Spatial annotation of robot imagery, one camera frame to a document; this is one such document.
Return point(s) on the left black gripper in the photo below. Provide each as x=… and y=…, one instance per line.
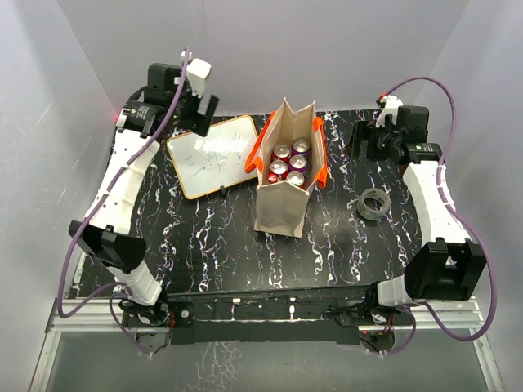
x=198, y=123

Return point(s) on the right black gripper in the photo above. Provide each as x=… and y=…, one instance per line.
x=363, y=131

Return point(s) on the purple can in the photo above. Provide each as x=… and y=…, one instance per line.
x=296, y=178
x=301, y=147
x=298, y=163

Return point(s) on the beige canvas bag orange handles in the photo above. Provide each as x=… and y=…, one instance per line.
x=280, y=207

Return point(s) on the red can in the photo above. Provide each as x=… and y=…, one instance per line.
x=281, y=152
x=278, y=167

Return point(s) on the dark cola glass bottle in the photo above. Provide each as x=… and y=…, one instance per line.
x=273, y=178

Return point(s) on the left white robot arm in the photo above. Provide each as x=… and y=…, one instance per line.
x=171, y=97

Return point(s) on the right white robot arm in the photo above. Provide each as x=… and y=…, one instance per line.
x=449, y=264

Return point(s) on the grey tape roll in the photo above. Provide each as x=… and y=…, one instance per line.
x=373, y=204

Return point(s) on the small whiteboard wooden frame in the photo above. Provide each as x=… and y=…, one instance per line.
x=208, y=164

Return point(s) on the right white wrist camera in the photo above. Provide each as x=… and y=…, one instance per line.
x=390, y=105

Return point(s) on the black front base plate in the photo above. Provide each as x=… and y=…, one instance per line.
x=336, y=314

